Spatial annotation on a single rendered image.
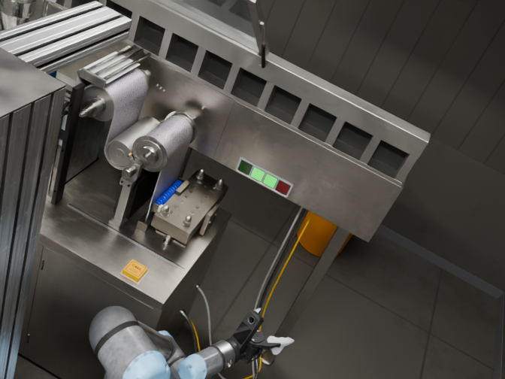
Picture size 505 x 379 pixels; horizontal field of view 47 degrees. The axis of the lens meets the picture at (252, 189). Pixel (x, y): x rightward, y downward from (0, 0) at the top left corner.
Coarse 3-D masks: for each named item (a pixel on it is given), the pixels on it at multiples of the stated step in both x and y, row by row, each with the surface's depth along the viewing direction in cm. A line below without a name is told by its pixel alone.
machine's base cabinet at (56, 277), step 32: (64, 256) 224; (32, 288) 240; (64, 288) 233; (96, 288) 226; (192, 288) 269; (32, 320) 250; (64, 320) 243; (160, 320) 226; (32, 352) 262; (64, 352) 253
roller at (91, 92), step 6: (90, 90) 217; (96, 90) 216; (102, 90) 215; (84, 96) 219; (90, 96) 218; (102, 96) 216; (108, 96) 215; (108, 102) 217; (108, 108) 218; (102, 114) 220; (108, 114) 219; (102, 120) 222
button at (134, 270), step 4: (132, 260) 220; (128, 264) 218; (132, 264) 219; (136, 264) 219; (140, 264) 220; (124, 268) 216; (128, 268) 216; (132, 268) 217; (136, 268) 218; (140, 268) 218; (144, 268) 219; (124, 272) 216; (128, 272) 215; (132, 272) 216; (136, 272) 216; (140, 272) 217; (144, 272) 218; (128, 276) 216; (132, 276) 215; (136, 276) 215; (140, 276) 216; (136, 280) 216
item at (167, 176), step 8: (184, 152) 240; (176, 160) 234; (168, 168) 230; (176, 168) 241; (160, 176) 224; (168, 176) 235; (176, 176) 247; (160, 184) 230; (168, 184) 242; (160, 192) 236; (152, 200) 230
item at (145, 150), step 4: (144, 148) 216; (148, 148) 216; (152, 148) 217; (140, 152) 218; (144, 152) 217; (148, 152) 217; (152, 152) 216; (156, 152) 217; (140, 156) 219; (144, 156) 218; (152, 156) 217; (156, 156) 217; (144, 160) 219; (148, 160) 219; (152, 160) 218; (156, 160) 218; (148, 164) 219; (152, 164) 219
